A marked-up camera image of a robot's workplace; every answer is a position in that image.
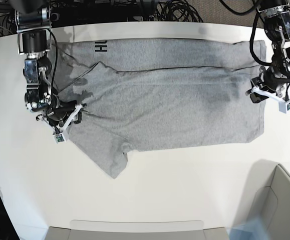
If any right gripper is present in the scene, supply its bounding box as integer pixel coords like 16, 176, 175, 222
36, 100, 87, 133

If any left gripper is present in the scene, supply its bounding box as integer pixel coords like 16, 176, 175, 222
245, 66, 290, 104

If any grey T-shirt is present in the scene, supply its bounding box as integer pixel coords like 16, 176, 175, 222
50, 38, 265, 178

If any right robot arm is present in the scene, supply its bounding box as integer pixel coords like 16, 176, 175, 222
10, 0, 85, 136

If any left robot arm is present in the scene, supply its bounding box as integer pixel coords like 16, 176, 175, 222
246, 0, 290, 104

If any grey bin right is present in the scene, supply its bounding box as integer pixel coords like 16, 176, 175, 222
248, 164, 290, 240

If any blue translucent object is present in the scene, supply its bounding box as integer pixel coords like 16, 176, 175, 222
227, 217, 269, 240

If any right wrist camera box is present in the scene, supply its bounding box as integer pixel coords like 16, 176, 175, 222
53, 132, 68, 144

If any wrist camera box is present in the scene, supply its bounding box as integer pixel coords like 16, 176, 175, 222
53, 132, 68, 144
278, 99, 290, 114

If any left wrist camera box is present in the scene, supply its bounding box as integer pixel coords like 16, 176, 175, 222
278, 99, 290, 114

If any black cable bundle centre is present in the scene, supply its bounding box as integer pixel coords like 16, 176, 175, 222
154, 0, 204, 24

